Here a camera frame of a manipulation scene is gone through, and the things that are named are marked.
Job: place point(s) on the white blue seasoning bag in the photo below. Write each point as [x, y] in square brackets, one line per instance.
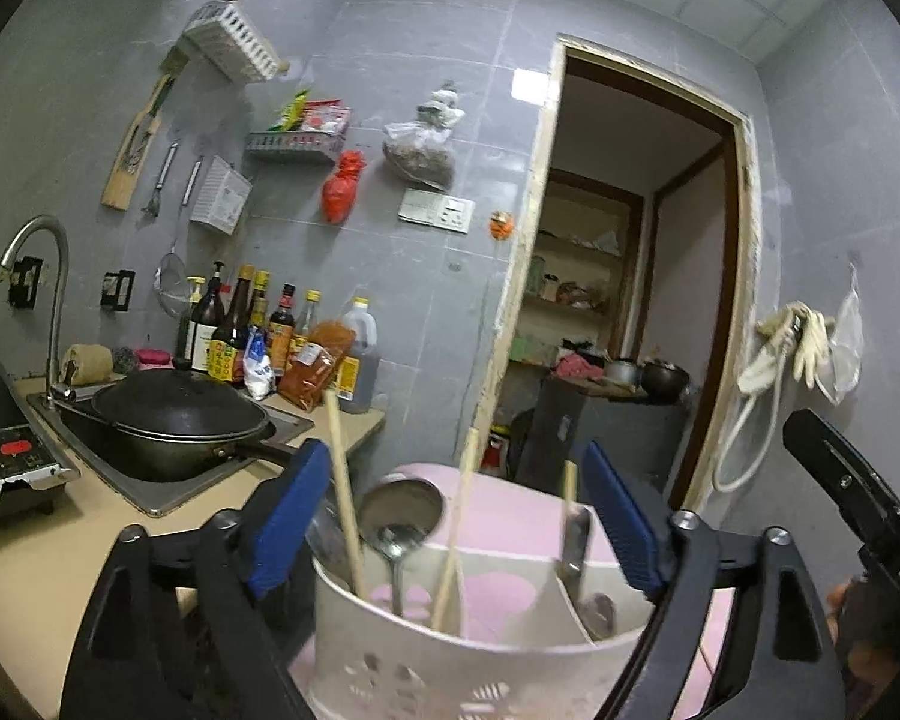
[259, 367]

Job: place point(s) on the orange wall hook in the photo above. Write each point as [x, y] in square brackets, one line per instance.
[501, 225]

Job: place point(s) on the row of condiment bottles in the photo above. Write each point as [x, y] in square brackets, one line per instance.
[221, 330]

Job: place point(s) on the grey cabinet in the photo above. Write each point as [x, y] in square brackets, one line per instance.
[592, 435]

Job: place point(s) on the wooden shelf unit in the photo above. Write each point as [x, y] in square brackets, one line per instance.
[577, 247]

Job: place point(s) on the green plastic box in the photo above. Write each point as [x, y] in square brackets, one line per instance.
[525, 349]

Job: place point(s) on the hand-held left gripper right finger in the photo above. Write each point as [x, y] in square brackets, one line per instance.
[622, 532]

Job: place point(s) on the black induction cooker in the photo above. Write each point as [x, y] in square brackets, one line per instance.
[7, 457]

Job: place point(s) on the metal mesh strainer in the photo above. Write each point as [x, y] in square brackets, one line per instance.
[171, 285]

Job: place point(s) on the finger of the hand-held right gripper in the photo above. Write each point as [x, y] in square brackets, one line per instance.
[832, 457]

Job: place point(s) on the orange chili powder packet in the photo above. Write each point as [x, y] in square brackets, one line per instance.
[311, 371]

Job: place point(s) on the small metal pot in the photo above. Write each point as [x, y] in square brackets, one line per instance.
[621, 373]

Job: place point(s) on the white plastic utensil holder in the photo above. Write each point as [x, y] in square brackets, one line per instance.
[495, 664]

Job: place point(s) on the red plastic bag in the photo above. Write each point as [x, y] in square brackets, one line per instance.
[341, 187]

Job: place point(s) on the shiny metal utensil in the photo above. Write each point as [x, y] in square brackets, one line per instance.
[326, 536]

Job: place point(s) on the wooden door frame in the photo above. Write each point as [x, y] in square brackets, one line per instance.
[531, 225]

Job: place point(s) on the steel sink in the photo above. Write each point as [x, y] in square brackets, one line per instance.
[157, 491]

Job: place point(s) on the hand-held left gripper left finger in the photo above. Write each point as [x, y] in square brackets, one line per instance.
[292, 517]

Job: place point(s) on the clear bag of dried goods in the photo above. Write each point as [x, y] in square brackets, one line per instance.
[424, 154]

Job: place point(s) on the cream rubber gloves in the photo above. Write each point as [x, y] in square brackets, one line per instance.
[806, 345]

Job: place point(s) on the grey steel wool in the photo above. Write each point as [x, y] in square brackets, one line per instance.
[124, 360]

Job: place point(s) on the steel faucet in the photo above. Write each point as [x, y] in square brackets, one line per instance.
[58, 300]

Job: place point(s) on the hanging metal peeler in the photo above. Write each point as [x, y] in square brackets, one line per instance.
[161, 180]

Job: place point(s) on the clear plastic bag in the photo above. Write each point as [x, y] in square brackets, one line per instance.
[847, 345]

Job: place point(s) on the wooden chopstick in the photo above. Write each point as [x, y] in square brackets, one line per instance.
[454, 532]
[345, 495]
[570, 487]

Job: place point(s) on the tan loofah sponge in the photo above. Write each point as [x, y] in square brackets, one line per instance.
[86, 362]

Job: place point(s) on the small metal spoon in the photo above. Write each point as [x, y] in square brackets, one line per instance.
[600, 615]

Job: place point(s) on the pink crumpled rag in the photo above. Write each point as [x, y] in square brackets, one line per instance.
[574, 367]

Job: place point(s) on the person's right hand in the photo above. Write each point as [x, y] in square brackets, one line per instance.
[836, 601]

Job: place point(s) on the black wok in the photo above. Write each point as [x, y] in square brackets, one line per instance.
[172, 412]

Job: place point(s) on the black wall socket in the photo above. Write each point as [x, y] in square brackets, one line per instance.
[118, 289]
[26, 281]

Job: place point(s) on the white slotted wall rack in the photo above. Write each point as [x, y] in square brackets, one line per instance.
[232, 41]

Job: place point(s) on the white switch outlet panel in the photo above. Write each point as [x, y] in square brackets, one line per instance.
[435, 208]

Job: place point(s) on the metal spice shelf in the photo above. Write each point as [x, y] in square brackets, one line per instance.
[292, 146]

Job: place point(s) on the pink dish cloth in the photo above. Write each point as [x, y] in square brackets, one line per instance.
[154, 358]

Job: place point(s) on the black cooking pot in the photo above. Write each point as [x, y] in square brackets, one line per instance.
[664, 379]

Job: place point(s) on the white plastic wall basket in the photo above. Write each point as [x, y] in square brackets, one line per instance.
[221, 199]

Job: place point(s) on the hanging metal tool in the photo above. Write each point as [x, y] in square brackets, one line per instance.
[193, 180]

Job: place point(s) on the green yellow snack packet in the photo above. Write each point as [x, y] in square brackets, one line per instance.
[291, 111]

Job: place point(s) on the red white snack packet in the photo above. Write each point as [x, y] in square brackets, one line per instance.
[326, 116]

